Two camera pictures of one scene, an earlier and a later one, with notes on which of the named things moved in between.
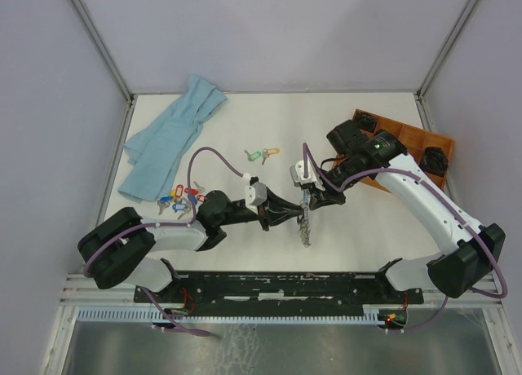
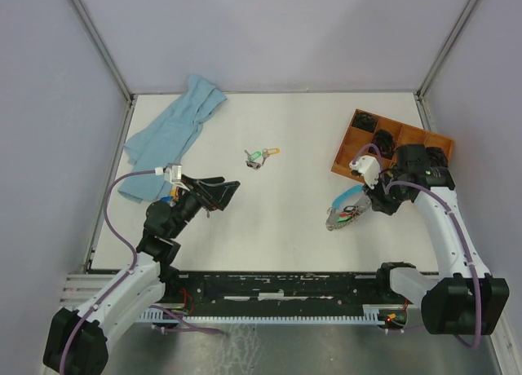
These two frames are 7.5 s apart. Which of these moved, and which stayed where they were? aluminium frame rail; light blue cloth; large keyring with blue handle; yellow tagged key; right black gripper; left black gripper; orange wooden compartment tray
Moved: large keyring with blue handle; right black gripper; left black gripper
Stayed: yellow tagged key; orange wooden compartment tray; light blue cloth; aluminium frame rail
